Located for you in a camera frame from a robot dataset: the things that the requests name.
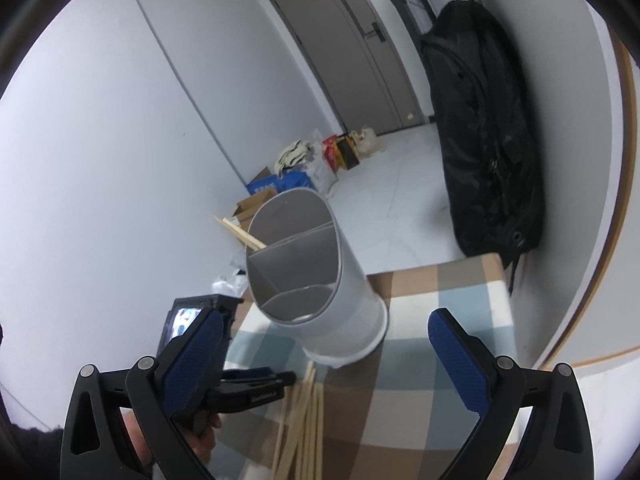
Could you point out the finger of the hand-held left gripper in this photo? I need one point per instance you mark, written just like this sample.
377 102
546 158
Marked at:
255 390

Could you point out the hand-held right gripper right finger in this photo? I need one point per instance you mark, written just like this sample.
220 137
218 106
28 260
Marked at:
457 365

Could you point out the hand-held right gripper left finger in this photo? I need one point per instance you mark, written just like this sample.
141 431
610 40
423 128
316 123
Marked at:
192 360

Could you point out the pile of wooden chopsticks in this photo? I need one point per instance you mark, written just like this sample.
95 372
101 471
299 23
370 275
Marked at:
300 435

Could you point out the light wooden chopstick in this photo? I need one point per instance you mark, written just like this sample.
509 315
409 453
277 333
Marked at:
242 237
235 227

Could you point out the grey divided utensil holder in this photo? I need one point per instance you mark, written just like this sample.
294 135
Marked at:
350 305

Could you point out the person's left forearm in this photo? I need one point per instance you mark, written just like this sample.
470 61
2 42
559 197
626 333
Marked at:
35 455

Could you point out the person's left hand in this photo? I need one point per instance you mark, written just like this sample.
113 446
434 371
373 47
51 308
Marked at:
202 447

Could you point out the crumpled clear plastic wrap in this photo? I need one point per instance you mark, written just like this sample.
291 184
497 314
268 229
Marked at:
231 285

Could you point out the checkered tablecloth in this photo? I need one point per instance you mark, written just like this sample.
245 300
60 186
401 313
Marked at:
390 410

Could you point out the brown cardboard box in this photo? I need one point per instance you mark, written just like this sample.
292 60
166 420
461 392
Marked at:
247 207

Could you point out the blue cardboard box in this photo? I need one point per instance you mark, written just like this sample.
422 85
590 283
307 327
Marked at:
295 181

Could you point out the beige canvas bag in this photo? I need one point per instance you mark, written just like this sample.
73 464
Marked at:
292 155

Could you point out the wood-framed white board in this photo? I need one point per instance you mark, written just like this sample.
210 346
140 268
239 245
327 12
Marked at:
620 260

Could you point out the red bag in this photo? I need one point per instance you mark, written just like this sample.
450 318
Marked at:
330 152

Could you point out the yellow black box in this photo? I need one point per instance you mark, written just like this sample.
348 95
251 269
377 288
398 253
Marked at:
347 152

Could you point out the black backpack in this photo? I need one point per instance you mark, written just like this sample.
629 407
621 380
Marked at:
480 135

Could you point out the beige plastic bag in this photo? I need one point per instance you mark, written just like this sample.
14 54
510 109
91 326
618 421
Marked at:
369 142

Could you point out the grey door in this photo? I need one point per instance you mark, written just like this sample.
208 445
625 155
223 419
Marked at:
340 60

